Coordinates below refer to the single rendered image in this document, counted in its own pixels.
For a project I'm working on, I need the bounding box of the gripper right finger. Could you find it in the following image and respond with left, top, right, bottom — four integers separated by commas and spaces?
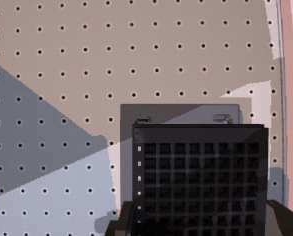
265, 200, 293, 236

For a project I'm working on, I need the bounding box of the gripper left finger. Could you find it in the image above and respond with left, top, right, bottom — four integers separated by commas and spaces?
104, 201, 135, 236

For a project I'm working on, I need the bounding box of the grey perforated base plate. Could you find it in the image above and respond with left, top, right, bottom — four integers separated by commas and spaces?
0, 0, 286, 236

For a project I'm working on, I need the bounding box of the black well plate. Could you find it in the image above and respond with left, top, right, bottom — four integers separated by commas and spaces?
132, 124, 269, 236

